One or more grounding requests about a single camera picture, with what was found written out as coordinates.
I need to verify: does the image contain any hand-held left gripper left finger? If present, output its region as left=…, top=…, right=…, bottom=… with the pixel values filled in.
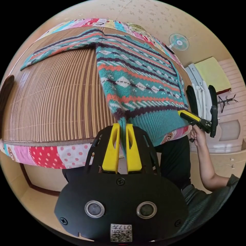
left=102, top=123, right=121, bottom=174

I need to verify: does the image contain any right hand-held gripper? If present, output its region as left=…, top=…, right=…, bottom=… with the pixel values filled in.
left=177, top=110, right=212, bottom=134

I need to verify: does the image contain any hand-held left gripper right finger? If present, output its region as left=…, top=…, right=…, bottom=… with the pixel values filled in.
left=126, top=124, right=143, bottom=174

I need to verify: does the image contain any green patterned knit sweater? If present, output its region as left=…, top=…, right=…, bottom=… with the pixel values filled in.
left=20, top=29, right=190, bottom=160

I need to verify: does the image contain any person's right forearm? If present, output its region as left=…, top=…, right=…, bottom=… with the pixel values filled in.
left=194, top=139, right=231, bottom=193

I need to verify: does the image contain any person's right hand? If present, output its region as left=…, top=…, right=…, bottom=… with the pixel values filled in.
left=189, top=125, right=208, bottom=148

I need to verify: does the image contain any black chair with white garments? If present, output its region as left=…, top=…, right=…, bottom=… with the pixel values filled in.
left=186, top=84, right=219, bottom=121

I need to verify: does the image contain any black coat rack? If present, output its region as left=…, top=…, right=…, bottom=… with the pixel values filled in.
left=218, top=94, right=239, bottom=114

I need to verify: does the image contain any person's body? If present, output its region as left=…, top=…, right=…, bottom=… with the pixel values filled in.
left=62, top=134, right=241, bottom=239

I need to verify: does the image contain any grey cupboard with yellow cloth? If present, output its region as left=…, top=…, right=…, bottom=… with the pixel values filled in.
left=184, top=56, right=232, bottom=96

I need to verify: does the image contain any teal electric fan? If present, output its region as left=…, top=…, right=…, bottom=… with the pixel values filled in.
left=168, top=33, right=190, bottom=54

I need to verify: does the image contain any bed with woven mat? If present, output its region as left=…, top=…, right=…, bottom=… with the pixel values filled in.
left=0, top=18, right=192, bottom=170

